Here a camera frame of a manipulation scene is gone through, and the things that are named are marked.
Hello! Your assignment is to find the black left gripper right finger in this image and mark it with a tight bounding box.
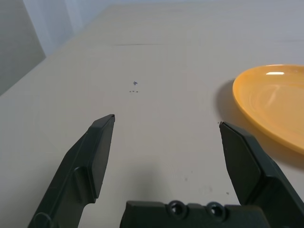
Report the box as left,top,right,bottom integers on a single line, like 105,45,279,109
218,121,304,228

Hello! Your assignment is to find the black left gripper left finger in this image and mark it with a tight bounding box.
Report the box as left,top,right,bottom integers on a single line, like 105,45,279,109
28,114,115,228

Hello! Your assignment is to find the yellow plastic plate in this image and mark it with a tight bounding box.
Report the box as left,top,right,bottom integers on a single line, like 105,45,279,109
232,64,304,155

